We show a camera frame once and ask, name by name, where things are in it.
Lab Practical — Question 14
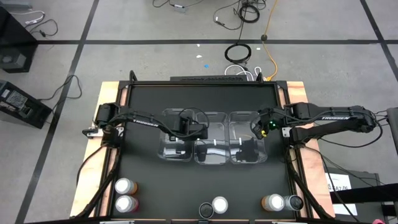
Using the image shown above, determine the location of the clear plastic bin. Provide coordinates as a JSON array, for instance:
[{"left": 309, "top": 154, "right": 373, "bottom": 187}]
[
  {"left": 157, "top": 108, "right": 195, "bottom": 162},
  {"left": 193, "top": 111, "right": 230, "bottom": 166},
  {"left": 228, "top": 111, "right": 268, "bottom": 165}
]

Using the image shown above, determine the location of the white and red soda can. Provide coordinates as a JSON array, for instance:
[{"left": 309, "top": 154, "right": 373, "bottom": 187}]
[
  {"left": 114, "top": 195, "right": 140, "bottom": 214},
  {"left": 211, "top": 195, "right": 229, "bottom": 215}
]

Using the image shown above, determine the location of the white paper sheet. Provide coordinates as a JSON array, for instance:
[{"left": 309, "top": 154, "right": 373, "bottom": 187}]
[
  {"left": 332, "top": 203, "right": 358, "bottom": 216},
  {"left": 325, "top": 172, "right": 352, "bottom": 192}
]

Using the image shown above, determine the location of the white cable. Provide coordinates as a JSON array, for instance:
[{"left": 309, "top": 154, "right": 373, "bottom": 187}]
[{"left": 224, "top": 64, "right": 262, "bottom": 81}]

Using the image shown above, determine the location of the wooden base board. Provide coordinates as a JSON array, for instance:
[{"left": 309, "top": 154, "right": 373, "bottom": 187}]
[{"left": 70, "top": 80, "right": 336, "bottom": 218}]

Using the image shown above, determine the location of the black table frame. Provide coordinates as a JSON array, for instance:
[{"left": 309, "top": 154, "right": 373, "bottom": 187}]
[{"left": 93, "top": 70, "right": 312, "bottom": 223}]

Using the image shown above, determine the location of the black computer box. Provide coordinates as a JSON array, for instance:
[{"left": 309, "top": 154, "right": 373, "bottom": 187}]
[{"left": 0, "top": 79, "right": 53, "bottom": 130}]

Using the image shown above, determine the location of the grey post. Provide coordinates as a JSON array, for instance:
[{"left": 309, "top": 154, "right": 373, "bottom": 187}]
[{"left": 387, "top": 107, "right": 398, "bottom": 156}]

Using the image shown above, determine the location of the black cable coil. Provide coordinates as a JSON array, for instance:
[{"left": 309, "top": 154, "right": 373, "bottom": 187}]
[
  {"left": 238, "top": 4, "right": 261, "bottom": 24},
  {"left": 224, "top": 42, "right": 252, "bottom": 65}
]

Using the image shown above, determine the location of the white and orange soda can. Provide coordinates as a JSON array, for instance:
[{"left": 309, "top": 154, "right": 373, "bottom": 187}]
[
  {"left": 261, "top": 193, "right": 285, "bottom": 213},
  {"left": 114, "top": 177, "right": 138, "bottom": 195}
]

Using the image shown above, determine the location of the orange extension cable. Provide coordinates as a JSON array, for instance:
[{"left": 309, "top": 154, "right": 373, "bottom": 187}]
[{"left": 262, "top": 0, "right": 279, "bottom": 81}]

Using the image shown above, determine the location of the black equipment box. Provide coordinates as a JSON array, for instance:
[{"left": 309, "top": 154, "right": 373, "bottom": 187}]
[{"left": 323, "top": 167, "right": 385, "bottom": 220}]

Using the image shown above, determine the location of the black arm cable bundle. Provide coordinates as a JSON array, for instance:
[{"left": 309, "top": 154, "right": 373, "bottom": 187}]
[
  {"left": 284, "top": 146, "right": 330, "bottom": 220},
  {"left": 76, "top": 144, "right": 124, "bottom": 218}
]

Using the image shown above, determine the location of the black cabinet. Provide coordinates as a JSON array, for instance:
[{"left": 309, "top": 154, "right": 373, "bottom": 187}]
[{"left": 0, "top": 5, "right": 39, "bottom": 75}]

